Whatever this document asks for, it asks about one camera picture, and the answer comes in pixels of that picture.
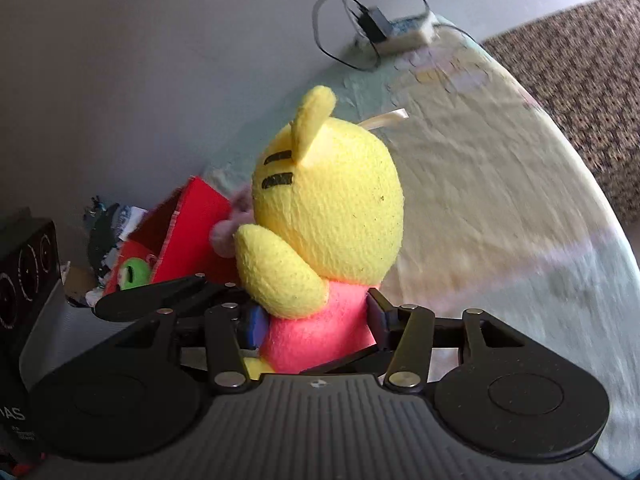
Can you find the dark green cloth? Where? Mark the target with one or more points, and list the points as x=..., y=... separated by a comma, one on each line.
x=100, y=240

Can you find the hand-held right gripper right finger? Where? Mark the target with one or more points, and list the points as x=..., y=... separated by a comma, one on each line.
x=376, y=312

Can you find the black charger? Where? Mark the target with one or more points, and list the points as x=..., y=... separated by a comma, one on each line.
x=375, y=22

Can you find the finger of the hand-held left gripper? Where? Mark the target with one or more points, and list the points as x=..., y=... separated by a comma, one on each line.
x=220, y=294
x=145, y=297

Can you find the white power strip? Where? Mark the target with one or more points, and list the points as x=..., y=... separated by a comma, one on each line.
x=410, y=35

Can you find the yellow tiger plush toy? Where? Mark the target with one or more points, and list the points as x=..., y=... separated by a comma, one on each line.
x=330, y=200

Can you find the brown cardboard box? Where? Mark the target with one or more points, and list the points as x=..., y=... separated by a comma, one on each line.
x=77, y=282

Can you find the green and white toy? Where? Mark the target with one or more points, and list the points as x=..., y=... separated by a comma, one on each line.
x=134, y=272

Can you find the pale green bed sheet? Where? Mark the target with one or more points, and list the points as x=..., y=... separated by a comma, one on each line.
x=500, y=185

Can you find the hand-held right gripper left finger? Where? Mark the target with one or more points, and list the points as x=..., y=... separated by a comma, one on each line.
x=257, y=327

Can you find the pink plush toy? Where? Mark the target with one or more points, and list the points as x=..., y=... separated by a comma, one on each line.
x=222, y=235

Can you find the brown patterned carpet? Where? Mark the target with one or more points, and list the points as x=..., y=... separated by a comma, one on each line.
x=575, y=70

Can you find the red cardboard box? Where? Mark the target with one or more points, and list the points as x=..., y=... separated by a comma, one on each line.
x=195, y=230

